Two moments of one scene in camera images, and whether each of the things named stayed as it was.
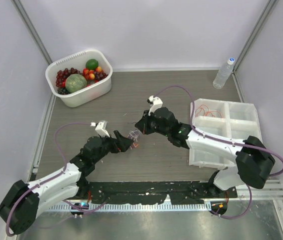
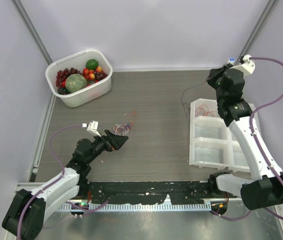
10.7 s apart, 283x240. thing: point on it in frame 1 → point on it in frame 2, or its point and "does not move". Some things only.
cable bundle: x=133 y=136 → x=122 y=129
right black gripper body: x=152 y=125 → x=214 y=79
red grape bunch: x=61 y=75 does not move
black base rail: x=154 y=193 does not move
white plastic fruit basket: x=77 y=60 does not move
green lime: x=92 y=64 does not move
